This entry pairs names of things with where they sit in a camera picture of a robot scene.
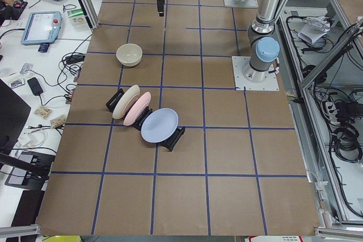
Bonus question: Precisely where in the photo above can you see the black phone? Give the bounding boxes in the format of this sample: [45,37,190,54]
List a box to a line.
[27,77,44,96]

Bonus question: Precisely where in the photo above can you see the cream plate in rack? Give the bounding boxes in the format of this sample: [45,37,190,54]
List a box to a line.
[112,84,140,120]

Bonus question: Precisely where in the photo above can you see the cream ceramic bowl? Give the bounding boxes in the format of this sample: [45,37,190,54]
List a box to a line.
[116,43,143,67]

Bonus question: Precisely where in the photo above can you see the blue plate in rack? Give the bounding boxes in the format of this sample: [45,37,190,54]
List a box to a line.
[141,108,179,143]

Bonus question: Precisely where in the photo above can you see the green white box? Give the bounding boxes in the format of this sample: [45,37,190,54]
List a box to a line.
[67,9,87,26]

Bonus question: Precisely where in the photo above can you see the pink plate in rack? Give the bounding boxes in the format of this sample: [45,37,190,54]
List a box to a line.
[123,91,151,126]

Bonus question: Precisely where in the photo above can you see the near blue teach pendant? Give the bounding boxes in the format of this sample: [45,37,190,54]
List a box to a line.
[21,11,62,45]

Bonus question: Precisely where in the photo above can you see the black monitor stand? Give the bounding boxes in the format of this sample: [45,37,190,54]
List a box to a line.
[0,79,54,192]

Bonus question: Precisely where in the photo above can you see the black plate rack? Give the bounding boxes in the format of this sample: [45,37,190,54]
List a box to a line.
[105,84,185,151]

